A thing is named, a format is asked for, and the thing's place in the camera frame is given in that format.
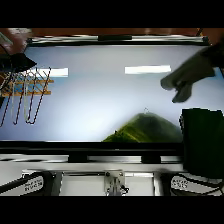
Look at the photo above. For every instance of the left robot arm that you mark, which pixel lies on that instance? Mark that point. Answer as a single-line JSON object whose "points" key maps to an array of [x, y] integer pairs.
{"points": [[18, 62]]}

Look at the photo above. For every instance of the brown clothes hanger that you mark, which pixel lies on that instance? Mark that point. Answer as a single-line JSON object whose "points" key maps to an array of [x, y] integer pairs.
{"points": [[31, 87]]}

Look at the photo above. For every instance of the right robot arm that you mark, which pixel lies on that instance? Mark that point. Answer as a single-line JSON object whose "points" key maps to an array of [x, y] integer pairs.
{"points": [[195, 71]]}

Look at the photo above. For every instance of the dark green garment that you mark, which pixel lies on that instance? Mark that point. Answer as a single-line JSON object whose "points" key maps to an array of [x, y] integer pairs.
{"points": [[203, 143]]}

